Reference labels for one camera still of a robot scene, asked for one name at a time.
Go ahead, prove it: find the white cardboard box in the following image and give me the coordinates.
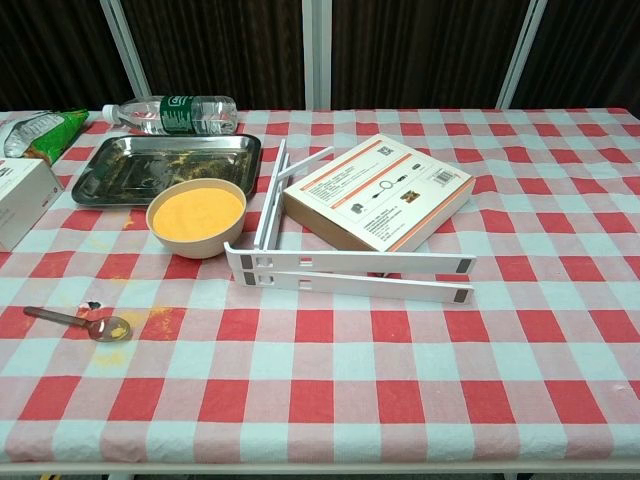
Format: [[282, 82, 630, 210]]
[[0, 157, 65, 252]]

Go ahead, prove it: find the white bowl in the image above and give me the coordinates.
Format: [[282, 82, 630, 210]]
[[145, 177, 248, 260]]

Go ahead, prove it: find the green snack bag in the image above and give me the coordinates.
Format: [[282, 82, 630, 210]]
[[2, 108, 91, 166]]

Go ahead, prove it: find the red white checkered tablecloth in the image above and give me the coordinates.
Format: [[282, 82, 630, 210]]
[[0, 107, 640, 464]]

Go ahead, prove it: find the metal spoon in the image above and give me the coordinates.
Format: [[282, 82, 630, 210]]
[[23, 305, 132, 344]]

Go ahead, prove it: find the stainless steel tray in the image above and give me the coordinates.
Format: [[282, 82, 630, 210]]
[[71, 133, 263, 206]]

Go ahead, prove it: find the white folding stand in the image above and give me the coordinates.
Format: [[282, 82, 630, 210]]
[[223, 138, 477, 305]]

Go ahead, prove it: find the clear plastic water bottle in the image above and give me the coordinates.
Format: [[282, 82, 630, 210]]
[[101, 94, 239, 136]]

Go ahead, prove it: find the flat orange white product box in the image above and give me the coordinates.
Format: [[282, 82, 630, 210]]
[[282, 133, 477, 253]]

